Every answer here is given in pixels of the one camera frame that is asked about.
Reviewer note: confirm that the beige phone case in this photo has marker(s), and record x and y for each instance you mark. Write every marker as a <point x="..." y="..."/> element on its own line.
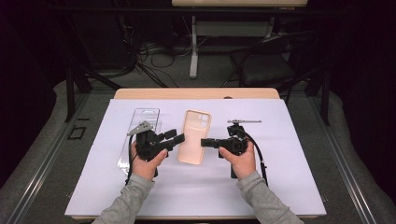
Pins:
<point x="193" y="140"/>

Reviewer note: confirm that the metal floor rail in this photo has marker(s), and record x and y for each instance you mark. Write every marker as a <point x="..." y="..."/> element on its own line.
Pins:
<point x="46" y="161"/>
<point x="342" y="161"/>

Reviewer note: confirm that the person's right hand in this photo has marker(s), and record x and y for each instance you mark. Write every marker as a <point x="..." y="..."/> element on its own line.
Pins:
<point x="244" y="165"/>

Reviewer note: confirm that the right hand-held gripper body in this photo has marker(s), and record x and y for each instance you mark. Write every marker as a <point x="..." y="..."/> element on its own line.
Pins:
<point x="235" y="144"/>

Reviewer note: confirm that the wooden table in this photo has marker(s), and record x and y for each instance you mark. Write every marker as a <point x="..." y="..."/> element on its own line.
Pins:
<point x="196" y="93"/>

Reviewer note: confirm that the black chair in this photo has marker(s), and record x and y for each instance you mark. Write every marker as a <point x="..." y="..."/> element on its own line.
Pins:
<point x="267" y="70"/>

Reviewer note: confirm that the floor socket plate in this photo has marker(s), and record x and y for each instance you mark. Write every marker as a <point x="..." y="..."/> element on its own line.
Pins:
<point x="77" y="132"/>

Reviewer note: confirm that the clear plastic package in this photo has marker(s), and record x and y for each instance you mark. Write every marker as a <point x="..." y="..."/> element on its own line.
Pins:
<point x="146" y="115"/>

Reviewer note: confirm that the white desk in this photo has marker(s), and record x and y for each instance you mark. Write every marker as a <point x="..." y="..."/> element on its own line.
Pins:
<point x="194" y="56"/>

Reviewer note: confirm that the white paper sheet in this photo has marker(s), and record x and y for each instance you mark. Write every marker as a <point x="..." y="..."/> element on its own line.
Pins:
<point x="280" y="174"/>

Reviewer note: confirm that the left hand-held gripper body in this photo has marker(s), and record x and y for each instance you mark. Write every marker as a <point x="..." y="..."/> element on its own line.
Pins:
<point x="148" y="143"/>

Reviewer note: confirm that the black metal stand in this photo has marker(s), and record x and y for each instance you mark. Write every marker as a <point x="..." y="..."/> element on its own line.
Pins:
<point x="325" y="99"/>
<point x="70" y="93"/>

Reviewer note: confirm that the person's left hand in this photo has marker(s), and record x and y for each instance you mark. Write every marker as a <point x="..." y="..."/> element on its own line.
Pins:
<point x="144" y="168"/>

